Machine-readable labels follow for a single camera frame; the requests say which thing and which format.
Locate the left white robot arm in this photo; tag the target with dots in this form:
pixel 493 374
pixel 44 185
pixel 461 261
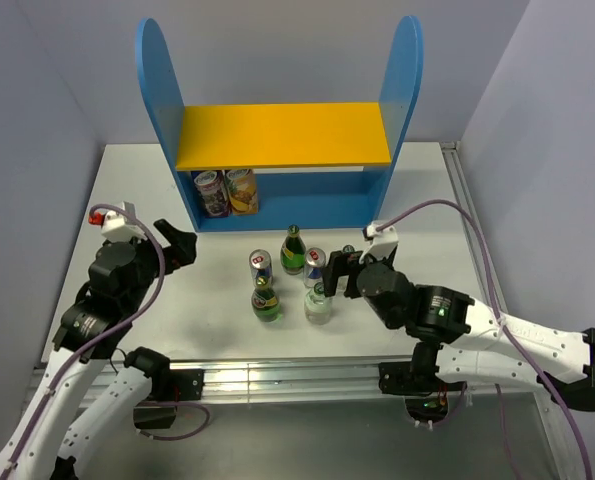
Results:
pixel 54 441

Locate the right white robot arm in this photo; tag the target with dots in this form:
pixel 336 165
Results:
pixel 460 341

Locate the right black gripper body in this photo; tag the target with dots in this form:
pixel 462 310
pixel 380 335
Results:
pixel 391 321

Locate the aluminium mounting rail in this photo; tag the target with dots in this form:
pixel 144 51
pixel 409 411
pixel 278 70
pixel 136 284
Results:
pixel 289 380

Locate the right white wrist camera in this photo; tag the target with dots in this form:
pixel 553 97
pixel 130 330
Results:
pixel 381 240

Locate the blue and yellow shelf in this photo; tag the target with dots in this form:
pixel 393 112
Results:
pixel 317 165

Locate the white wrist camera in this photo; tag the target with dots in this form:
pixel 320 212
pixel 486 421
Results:
pixel 381 240
pixel 117 221

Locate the yellow pineapple juice carton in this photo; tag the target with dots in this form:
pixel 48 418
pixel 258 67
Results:
pixel 242 191

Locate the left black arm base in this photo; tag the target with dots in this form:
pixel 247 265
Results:
pixel 162 406

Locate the clear soda bottle front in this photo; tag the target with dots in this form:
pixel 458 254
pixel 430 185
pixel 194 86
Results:
pixel 317 306

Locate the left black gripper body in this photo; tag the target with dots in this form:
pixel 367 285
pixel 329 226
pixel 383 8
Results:
pixel 149 265

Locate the green perrier bottle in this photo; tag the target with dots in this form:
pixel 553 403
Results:
pixel 265 302
pixel 292 253

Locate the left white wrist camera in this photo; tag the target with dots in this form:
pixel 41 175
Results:
pixel 117 221

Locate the Red Bull can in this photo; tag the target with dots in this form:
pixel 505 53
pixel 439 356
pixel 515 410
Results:
pixel 260 263
pixel 315 261

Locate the purple grape juice carton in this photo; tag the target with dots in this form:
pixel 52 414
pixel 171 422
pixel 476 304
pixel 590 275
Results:
pixel 212 190

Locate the green Perrier bottle front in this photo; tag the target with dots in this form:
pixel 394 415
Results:
pixel 265 302

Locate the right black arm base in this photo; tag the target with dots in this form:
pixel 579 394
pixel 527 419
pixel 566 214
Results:
pixel 425 396

